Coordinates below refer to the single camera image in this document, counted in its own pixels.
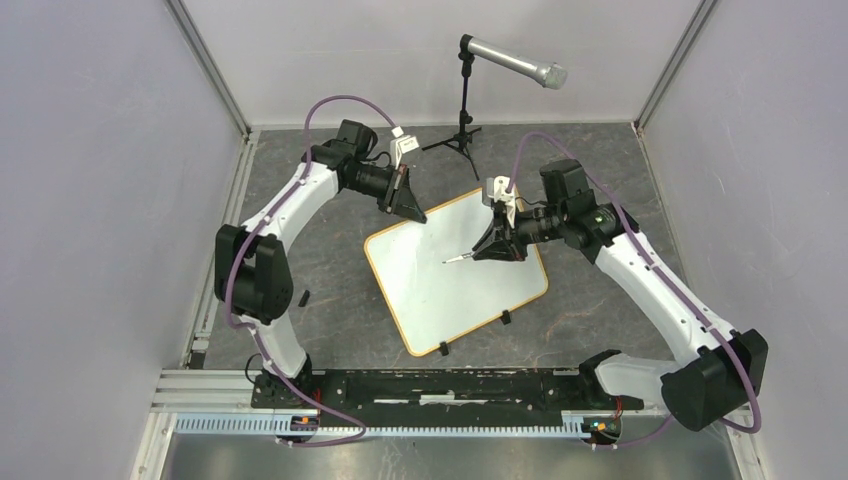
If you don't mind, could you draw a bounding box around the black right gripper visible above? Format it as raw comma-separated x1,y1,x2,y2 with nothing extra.
473,201,567,262

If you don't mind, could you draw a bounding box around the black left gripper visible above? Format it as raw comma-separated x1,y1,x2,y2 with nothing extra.
346,163,427,225

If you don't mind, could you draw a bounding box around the white black whiteboard marker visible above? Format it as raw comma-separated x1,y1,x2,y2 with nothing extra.
442,252,473,264

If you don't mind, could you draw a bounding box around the yellow framed whiteboard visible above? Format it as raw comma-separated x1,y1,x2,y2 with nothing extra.
363,190,549,357

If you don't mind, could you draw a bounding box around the black marker cap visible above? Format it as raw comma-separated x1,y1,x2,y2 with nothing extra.
298,290,311,308

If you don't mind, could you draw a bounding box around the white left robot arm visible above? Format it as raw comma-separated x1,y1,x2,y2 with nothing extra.
214,120,427,408

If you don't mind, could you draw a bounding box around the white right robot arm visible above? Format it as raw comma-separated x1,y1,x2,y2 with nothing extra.
468,159,768,433

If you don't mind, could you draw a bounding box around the black microphone tripod stand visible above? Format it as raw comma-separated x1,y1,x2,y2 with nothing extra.
422,47,482,181

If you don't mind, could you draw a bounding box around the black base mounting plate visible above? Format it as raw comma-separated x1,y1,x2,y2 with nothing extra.
251,368,644,430

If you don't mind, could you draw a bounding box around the silver microphone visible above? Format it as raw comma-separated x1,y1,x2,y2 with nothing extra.
459,34,568,90

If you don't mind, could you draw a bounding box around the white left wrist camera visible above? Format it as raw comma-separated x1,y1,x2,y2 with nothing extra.
389,126,419,170

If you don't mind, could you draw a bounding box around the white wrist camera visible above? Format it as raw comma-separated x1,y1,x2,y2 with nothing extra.
482,176,517,225
389,126,419,170

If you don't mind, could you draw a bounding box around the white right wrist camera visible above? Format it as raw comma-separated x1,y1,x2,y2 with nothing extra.
482,176,517,225

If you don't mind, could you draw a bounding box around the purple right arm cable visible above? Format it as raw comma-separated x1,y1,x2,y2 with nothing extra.
504,130,763,452

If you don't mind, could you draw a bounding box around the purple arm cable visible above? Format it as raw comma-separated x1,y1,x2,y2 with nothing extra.
504,130,763,452
222,94,407,449

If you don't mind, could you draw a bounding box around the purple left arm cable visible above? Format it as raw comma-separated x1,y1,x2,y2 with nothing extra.
222,94,407,449

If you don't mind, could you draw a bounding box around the white slotted cable duct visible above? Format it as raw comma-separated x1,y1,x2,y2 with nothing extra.
174,413,590,439

